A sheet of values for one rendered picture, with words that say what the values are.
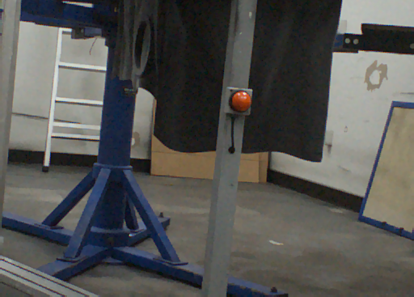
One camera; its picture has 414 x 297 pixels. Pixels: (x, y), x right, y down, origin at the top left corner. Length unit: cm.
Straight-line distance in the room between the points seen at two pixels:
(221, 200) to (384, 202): 340
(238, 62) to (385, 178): 349
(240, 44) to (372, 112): 391
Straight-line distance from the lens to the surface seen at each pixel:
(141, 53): 202
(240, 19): 162
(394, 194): 493
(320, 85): 200
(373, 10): 566
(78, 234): 298
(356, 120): 566
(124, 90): 317
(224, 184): 162
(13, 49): 156
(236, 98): 158
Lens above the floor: 65
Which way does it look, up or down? 3 degrees down
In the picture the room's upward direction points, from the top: 6 degrees clockwise
